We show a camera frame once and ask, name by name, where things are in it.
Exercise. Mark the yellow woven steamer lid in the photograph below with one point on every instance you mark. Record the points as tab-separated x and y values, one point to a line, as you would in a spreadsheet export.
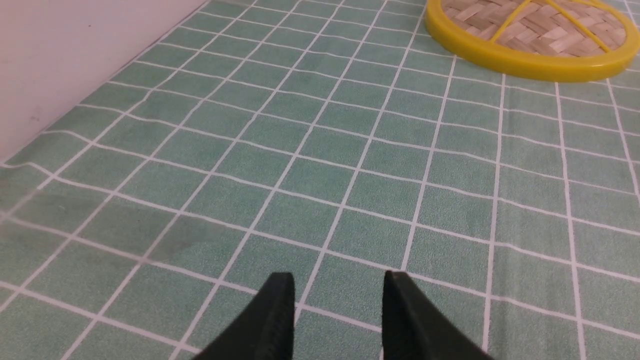
563	41

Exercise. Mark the green checkered tablecloth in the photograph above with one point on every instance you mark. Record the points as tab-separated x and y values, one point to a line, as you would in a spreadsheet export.
333	139

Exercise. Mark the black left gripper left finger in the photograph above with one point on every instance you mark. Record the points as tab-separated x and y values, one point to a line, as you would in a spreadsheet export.
264	330

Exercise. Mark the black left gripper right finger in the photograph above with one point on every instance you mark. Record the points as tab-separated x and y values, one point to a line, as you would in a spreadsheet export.
413	328

